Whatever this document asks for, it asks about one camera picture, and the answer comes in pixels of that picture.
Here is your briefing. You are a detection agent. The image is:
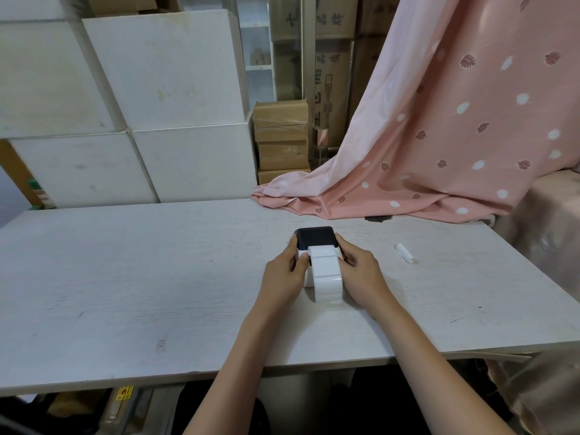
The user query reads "white shelf unit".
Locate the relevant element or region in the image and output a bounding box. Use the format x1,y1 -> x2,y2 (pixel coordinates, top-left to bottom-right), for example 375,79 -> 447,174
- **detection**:
235,0 -> 278,111

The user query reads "beige cloth cover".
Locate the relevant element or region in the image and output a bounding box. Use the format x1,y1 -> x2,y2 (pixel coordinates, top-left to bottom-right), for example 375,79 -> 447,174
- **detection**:
487,164 -> 580,435

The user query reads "person's left forearm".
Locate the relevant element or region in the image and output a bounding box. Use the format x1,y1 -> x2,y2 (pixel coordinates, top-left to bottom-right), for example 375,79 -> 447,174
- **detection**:
183,302 -> 300,435

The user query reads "tall printed cardboard box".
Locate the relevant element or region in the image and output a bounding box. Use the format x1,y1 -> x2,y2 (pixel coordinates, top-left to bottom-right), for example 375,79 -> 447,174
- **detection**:
314,38 -> 355,151

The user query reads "wooden board with green label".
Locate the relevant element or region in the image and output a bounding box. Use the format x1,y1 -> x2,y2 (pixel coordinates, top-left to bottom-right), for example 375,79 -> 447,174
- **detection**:
0,139 -> 57,210

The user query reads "large white box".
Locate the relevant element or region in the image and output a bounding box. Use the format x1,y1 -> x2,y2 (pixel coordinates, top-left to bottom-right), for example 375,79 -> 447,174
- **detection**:
0,20 -> 128,140
130,114 -> 258,204
8,130 -> 160,210
82,9 -> 251,132
0,0 -> 84,24

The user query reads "small white paper roll core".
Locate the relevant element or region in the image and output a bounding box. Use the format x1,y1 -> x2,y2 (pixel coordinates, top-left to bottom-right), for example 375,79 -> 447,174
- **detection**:
394,243 -> 417,265

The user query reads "taped brown cardboard box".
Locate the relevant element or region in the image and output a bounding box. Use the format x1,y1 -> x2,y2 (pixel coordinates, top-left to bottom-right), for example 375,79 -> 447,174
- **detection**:
252,100 -> 311,143

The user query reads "white label strip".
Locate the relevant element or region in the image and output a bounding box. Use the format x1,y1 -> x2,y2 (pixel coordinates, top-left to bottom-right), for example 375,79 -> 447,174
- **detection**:
308,246 -> 346,305

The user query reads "person's right hand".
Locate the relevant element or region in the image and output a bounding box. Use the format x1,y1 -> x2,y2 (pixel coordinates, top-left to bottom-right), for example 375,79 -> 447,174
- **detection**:
333,233 -> 391,315

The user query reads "clear plastic stand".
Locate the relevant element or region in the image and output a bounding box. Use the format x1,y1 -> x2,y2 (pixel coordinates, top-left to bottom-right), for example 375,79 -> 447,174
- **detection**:
316,126 -> 330,167

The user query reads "black and white label printer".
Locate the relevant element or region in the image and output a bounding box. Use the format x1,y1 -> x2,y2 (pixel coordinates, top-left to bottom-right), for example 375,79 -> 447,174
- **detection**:
293,226 -> 348,288

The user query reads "person's left hand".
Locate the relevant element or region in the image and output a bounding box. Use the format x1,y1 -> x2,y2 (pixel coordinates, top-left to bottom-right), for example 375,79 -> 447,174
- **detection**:
259,235 -> 313,314

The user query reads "pink leaf-print curtain cloth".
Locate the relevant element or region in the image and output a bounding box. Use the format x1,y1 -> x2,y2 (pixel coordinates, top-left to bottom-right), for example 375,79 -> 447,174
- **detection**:
252,0 -> 580,221

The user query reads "person's right forearm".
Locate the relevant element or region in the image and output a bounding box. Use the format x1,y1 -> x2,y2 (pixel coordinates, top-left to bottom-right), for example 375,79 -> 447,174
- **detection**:
360,299 -> 518,435

